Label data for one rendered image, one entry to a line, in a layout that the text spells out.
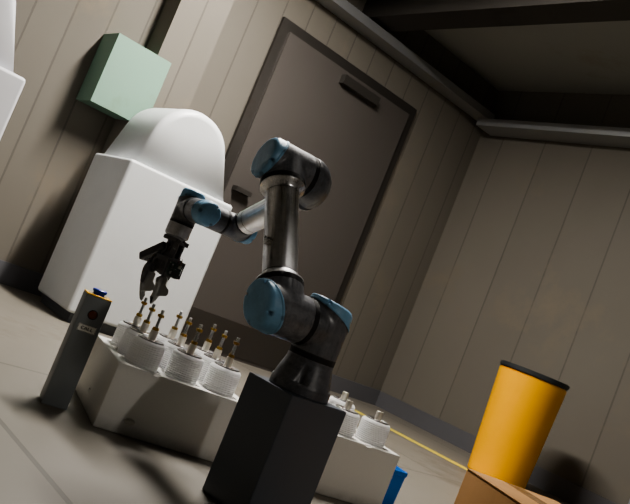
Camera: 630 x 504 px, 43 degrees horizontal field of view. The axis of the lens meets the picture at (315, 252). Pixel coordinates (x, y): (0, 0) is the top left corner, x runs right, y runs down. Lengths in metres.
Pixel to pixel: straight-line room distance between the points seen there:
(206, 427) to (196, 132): 2.22
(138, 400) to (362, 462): 0.72
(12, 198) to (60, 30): 0.94
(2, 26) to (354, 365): 3.61
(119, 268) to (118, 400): 1.94
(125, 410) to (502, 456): 2.87
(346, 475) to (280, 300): 0.84
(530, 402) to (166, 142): 2.42
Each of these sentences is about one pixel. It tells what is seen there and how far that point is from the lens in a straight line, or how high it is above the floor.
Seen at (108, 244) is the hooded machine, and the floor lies 0.42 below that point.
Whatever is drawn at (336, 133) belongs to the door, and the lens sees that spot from 5.59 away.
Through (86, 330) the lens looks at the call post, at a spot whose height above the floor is 0.22.
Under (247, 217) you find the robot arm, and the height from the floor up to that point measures 0.67.
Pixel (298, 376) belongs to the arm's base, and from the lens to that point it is 1.89.
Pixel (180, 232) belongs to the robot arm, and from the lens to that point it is 2.44.
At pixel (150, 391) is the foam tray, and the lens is 2.22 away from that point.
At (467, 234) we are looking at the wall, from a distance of 6.33.
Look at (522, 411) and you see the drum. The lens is 4.68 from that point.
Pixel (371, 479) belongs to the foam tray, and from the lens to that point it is 2.54.
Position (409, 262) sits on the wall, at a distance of 6.29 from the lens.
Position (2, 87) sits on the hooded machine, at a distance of 3.79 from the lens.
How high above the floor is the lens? 0.49
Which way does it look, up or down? 4 degrees up
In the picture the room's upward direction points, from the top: 22 degrees clockwise
